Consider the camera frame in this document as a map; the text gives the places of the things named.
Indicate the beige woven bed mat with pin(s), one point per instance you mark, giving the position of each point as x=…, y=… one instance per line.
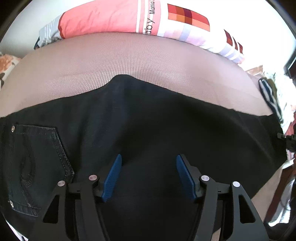
x=78, y=65

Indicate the pink checked bolster pillow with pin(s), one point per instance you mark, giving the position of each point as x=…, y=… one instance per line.
x=185, y=21

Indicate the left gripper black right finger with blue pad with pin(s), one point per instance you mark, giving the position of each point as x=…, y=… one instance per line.
x=230, y=202

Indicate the floral orange rose pillow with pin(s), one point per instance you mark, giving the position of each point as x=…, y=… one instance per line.
x=7, y=64

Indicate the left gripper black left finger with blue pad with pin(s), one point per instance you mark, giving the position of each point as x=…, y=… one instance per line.
x=73, y=211

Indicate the dark striped folded garment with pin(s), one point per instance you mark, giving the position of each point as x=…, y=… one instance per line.
x=269, y=92

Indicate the black denim pants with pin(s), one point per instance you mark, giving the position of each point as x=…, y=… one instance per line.
x=149, y=126

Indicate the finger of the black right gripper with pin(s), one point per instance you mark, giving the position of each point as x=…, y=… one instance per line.
x=281, y=136

